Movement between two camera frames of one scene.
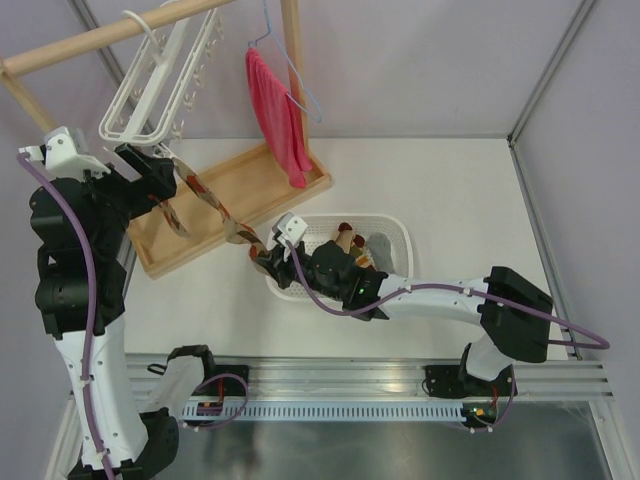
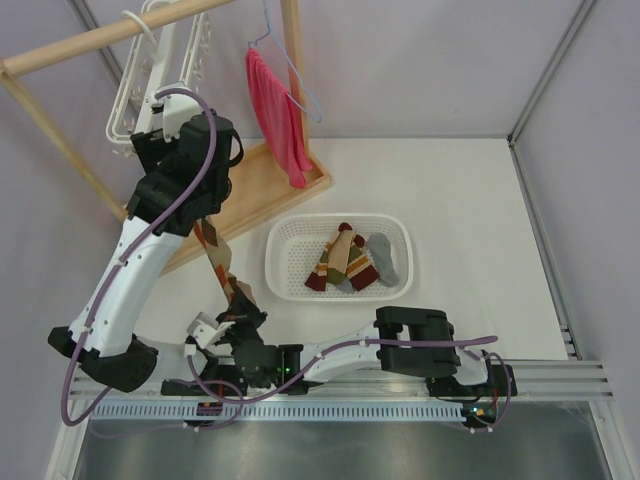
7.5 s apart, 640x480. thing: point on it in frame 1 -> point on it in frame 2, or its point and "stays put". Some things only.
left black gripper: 157,181 -> 154,150
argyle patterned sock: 235,232 -> 219,251
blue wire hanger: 292,64 stays put
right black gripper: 278,267 -> 244,313
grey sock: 380,247 stays put
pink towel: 279,117 stays put
